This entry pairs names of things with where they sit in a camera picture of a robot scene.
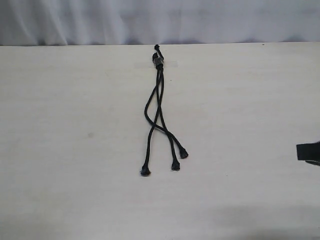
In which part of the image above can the clear tape strip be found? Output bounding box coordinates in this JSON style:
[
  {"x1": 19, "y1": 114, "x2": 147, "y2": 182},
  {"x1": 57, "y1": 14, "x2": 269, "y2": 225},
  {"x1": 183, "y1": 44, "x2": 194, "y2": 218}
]
[{"x1": 133, "y1": 61, "x2": 179, "y2": 69}]

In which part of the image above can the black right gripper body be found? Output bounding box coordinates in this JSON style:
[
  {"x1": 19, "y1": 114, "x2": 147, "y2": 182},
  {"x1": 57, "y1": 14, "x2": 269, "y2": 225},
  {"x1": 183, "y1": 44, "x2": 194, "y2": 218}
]
[{"x1": 296, "y1": 141, "x2": 320, "y2": 165}]

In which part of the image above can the white backdrop curtain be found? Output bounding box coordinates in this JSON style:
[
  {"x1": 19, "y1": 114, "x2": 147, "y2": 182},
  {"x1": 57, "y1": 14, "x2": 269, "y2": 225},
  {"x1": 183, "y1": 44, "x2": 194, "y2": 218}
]
[{"x1": 0, "y1": 0, "x2": 320, "y2": 46}]

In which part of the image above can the black rope strand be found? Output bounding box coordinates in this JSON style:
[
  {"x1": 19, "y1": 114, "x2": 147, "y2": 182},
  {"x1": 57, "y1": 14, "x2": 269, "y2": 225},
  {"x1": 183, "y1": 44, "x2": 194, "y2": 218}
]
[
  {"x1": 140, "y1": 44, "x2": 164, "y2": 177},
  {"x1": 147, "y1": 68, "x2": 189, "y2": 159},
  {"x1": 151, "y1": 52, "x2": 181, "y2": 172}
]

